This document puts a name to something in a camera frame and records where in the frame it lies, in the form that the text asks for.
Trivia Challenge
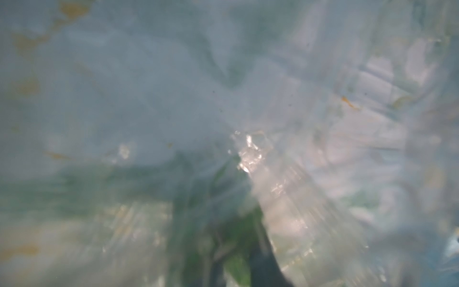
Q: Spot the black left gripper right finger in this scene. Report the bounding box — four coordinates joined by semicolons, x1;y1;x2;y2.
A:
249;220;292;287

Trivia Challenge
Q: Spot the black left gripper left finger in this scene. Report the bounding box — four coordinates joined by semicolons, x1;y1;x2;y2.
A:
204;249;226;287

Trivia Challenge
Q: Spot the clear clamshell with peppers back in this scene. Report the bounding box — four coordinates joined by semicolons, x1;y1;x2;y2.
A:
107;0;459;287

